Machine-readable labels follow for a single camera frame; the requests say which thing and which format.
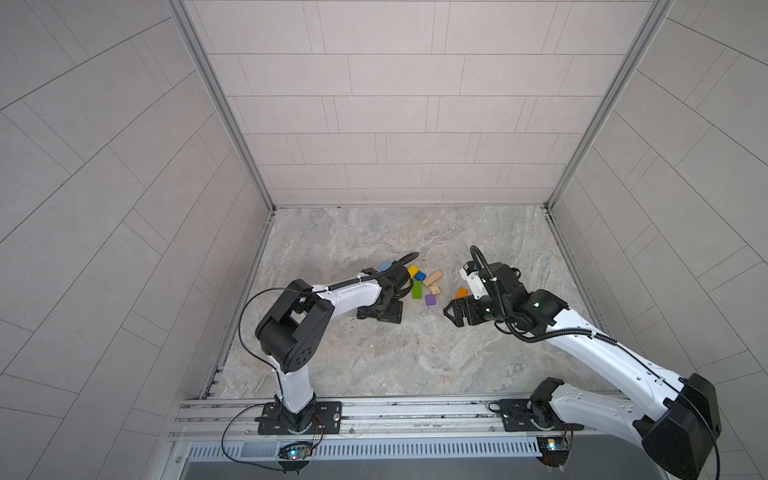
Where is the natural wood block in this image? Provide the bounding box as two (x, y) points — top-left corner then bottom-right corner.
(422, 270), (443, 287)

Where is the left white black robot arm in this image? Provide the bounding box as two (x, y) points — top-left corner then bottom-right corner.
(255, 252), (419, 434)

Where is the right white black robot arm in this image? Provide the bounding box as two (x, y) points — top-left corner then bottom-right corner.
(443, 246), (722, 479)

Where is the green wood block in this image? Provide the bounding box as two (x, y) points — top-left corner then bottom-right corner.
(411, 280), (423, 300)

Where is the right circuit board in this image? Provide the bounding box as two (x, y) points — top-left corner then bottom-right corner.
(536, 436), (571, 468)

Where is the left green circuit board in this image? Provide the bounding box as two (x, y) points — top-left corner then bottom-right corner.
(277, 441), (313, 464)

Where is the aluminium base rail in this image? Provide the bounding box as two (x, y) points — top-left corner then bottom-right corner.
(167, 392), (673, 445)

